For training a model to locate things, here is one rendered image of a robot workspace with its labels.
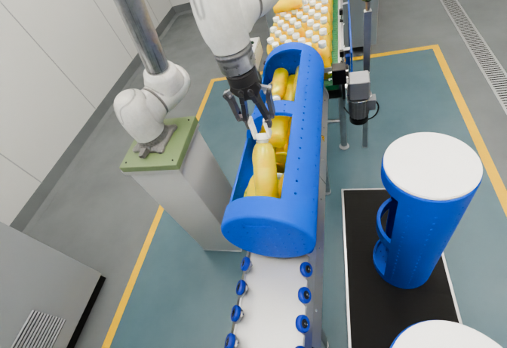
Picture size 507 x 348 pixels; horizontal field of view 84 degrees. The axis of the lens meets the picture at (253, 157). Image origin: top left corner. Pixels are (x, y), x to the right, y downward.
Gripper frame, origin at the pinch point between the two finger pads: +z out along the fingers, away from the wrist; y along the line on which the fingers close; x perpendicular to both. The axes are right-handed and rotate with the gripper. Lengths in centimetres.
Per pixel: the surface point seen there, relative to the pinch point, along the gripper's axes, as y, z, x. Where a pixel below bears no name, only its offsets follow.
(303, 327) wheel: 10, 35, -44
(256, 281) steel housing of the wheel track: -7, 39, -32
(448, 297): 69, 117, -9
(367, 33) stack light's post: 38, 34, 105
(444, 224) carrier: 54, 45, -6
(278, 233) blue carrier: 4.4, 18.3, -24.3
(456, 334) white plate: 45, 28, -42
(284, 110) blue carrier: 3.9, 8.9, 16.9
